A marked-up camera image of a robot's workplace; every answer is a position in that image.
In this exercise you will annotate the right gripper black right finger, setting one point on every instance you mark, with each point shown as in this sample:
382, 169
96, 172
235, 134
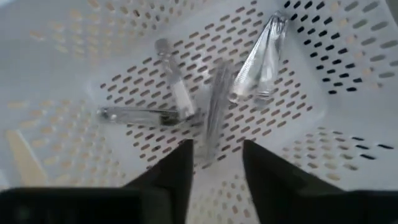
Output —
273, 186

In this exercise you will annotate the white perforated plastic basket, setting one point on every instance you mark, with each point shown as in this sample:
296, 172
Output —
342, 109

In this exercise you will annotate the clear tube with white cap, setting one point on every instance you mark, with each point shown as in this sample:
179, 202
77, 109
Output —
175, 82

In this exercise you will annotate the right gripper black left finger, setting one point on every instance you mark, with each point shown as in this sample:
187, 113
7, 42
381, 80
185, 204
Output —
168, 180

